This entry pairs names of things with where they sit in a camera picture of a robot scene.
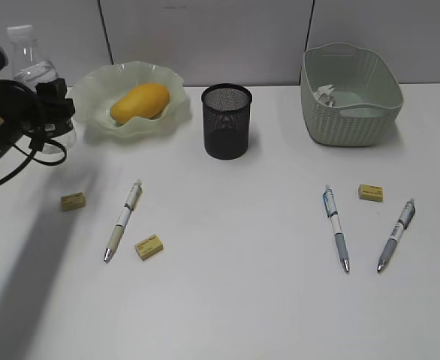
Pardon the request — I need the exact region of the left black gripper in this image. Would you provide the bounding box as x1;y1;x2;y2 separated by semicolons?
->
0;47;75;186

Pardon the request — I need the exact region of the yellow eraser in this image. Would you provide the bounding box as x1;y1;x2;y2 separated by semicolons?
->
60;192;86;212
134;234;164;261
358;184;384;203

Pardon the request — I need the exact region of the left beige grip pen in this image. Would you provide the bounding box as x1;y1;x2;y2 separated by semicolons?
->
104;179;143;263

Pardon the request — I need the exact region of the middle blue grey pen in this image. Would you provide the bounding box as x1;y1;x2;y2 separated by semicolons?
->
322;185;351;274

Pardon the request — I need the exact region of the centre left yellow eraser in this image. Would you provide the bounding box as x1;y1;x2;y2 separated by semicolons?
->
134;234;164;261

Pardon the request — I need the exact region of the black mesh pen holder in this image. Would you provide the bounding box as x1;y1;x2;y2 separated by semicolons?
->
201;83;252;160

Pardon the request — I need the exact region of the white waste paper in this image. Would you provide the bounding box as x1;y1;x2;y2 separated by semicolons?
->
313;84;335;107

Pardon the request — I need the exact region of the right yellow eraser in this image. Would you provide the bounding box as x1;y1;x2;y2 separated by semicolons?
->
358;184;384;203

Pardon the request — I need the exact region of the far left yellow eraser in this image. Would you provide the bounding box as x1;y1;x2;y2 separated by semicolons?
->
60;192;86;212

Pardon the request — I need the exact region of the yellow mango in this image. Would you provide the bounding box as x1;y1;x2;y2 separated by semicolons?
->
110;83;170;125

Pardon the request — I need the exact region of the pale green wavy plate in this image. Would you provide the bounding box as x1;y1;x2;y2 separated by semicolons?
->
69;61;191;143

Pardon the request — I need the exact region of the pale green woven basket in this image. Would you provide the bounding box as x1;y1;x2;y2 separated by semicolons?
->
300;43;404;147

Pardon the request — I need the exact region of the clear water bottle green label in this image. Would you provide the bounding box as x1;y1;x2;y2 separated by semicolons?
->
5;24;78;155

